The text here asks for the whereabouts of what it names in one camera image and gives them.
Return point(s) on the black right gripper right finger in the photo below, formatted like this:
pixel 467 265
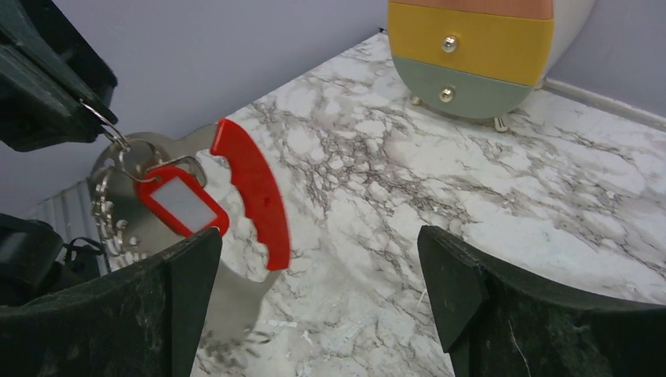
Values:
pixel 494 318

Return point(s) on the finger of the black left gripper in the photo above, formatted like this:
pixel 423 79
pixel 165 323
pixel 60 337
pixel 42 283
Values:
pixel 35 111
pixel 47 38

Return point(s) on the striped cylindrical drawer cabinet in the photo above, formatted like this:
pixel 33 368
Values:
pixel 480 59

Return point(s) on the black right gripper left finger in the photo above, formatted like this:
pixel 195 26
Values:
pixel 145 319

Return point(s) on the red plastic key tag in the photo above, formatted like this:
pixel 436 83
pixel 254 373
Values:
pixel 180 202

